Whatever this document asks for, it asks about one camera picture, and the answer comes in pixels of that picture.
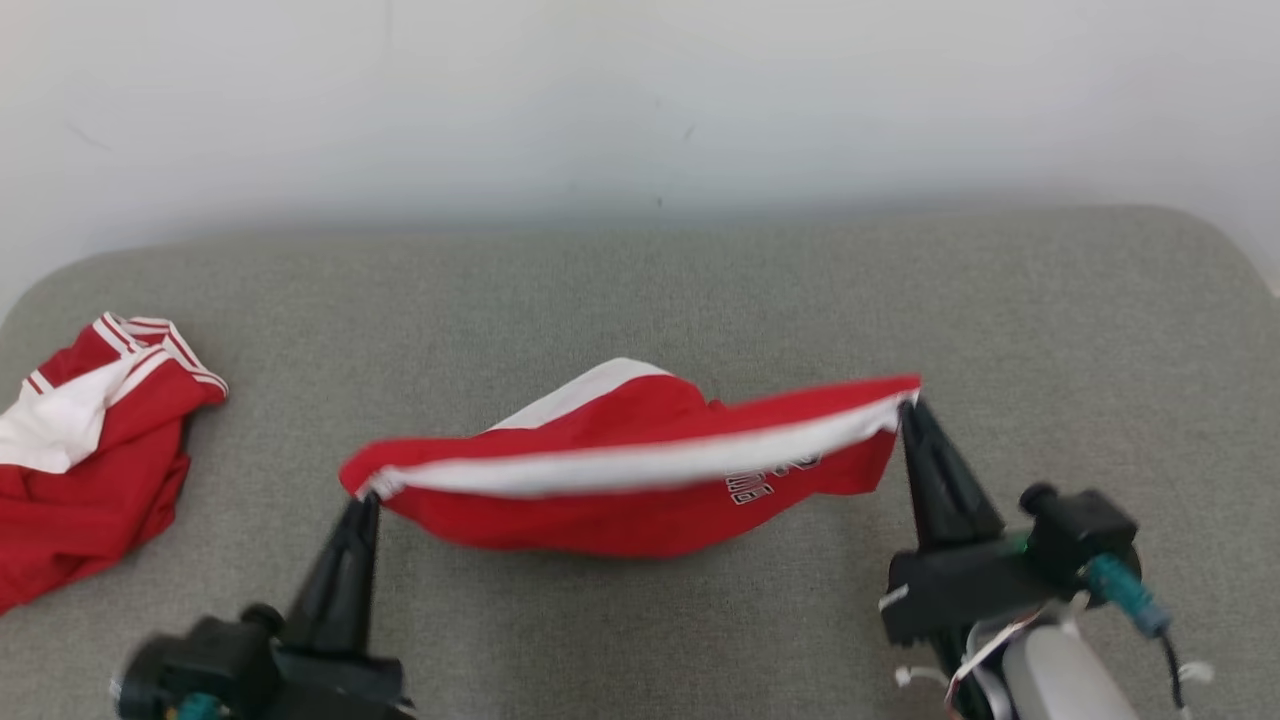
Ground red shorts with white band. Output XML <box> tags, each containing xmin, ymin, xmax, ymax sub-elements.
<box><xmin>338</xmin><ymin>357</ymin><xmax>923</xmax><ymax>559</ymax></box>

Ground thin white wire bundle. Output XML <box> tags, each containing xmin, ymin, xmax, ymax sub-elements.
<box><xmin>893</xmin><ymin>598</ymin><xmax>1046</xmax><ymax>720</ymax></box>

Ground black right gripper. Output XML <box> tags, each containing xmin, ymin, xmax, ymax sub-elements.
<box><xmin>880</xmin><ymin>395</ymin><xmax>1063</xmax><ymax>720</ymax></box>

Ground right camera cable teal connector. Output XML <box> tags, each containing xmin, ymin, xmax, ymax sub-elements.
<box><xmin>1085</xmin><ymin>555</ymin><xmax>1197</xmax><ymax>720</ymax></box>

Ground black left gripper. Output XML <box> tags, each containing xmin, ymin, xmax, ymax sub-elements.
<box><xmin>264</xmin><ymin>492</ymin><xmax>417</xmax><ymax>720</ymax></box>

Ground red shirt with white panel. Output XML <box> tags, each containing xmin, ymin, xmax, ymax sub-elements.
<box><xmin>0</xmin><ymin>312</ymin><xmax>230</xmax><ymax>613</ymax></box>

